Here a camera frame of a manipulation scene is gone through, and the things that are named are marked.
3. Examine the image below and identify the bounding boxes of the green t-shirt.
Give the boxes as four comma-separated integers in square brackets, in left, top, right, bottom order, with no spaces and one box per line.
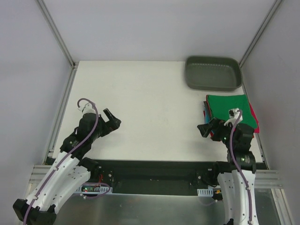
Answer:
[206,95,260,133]

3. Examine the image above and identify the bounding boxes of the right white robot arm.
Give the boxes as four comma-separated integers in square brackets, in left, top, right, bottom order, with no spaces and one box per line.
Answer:
[197,118,259,225]

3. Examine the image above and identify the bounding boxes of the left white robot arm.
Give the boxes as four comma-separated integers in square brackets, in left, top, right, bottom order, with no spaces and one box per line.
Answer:
[13,109,121,225]

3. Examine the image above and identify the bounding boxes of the blue folded t-shirt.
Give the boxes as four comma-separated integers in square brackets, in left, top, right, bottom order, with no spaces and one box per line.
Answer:
[203,105,213,123]

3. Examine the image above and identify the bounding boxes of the pink folded t-shirt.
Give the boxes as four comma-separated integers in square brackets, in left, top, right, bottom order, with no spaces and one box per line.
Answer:
[204,101,259,133]

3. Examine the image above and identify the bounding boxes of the grey plastic bin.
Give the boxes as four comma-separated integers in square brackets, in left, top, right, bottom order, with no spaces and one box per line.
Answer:
[184,56,243,91]

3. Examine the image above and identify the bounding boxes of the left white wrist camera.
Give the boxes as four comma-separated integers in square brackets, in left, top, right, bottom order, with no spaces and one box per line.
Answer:
[78,103,96,115]

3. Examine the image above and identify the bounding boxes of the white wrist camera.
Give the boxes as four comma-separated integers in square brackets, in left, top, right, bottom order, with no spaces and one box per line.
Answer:
[224,108,243,126]
[78,103,96,115]

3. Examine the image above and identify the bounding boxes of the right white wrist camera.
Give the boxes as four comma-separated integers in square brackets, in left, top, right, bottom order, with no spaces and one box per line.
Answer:
[224,108,243,126]

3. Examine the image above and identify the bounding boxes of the front aluminium rail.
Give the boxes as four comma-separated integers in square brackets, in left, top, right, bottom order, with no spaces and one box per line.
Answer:
[29,165,284,189]

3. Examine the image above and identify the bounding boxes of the left aluminium table rail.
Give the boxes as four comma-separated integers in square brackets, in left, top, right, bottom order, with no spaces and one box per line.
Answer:
[43,63,78,164]

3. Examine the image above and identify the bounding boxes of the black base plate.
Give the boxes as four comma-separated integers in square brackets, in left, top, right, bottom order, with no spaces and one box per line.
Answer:
[83,158,236,196]

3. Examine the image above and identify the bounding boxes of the left white cable duct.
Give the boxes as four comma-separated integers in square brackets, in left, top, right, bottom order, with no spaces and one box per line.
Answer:
[75,185,113,195]

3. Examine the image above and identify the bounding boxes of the white cable duct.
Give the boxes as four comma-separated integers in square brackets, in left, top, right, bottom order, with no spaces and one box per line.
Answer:
[197,188,214,197]
[75,185,113,195]

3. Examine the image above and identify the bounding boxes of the right white cable duct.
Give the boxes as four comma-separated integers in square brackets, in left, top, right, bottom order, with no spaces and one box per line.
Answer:
[197,188,214,197]

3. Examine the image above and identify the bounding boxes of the left aluminium frame post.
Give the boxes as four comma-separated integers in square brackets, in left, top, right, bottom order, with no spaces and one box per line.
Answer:
[35,0,76,68]

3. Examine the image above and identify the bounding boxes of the aluminium frame post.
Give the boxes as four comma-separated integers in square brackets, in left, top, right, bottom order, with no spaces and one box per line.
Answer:
[35,0,76,68]
[239,0,284,67]

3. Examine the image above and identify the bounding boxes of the right aluminium frame post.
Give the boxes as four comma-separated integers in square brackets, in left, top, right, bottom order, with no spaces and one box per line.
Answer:
[239,0,284,67]

